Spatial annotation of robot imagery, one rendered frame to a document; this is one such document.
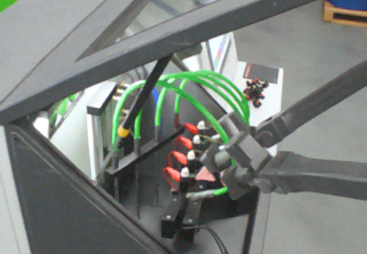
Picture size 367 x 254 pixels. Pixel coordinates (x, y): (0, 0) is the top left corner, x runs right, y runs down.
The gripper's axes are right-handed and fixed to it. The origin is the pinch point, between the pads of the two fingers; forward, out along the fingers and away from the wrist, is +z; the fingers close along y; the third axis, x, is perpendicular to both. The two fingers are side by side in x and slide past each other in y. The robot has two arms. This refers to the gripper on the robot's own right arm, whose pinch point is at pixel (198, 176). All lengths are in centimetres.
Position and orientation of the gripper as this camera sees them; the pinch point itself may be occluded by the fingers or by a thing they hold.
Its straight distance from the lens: 138.1
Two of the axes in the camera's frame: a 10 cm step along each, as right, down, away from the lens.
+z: -6.0, 4.2, 6.8
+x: -4.8, 4.9, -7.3
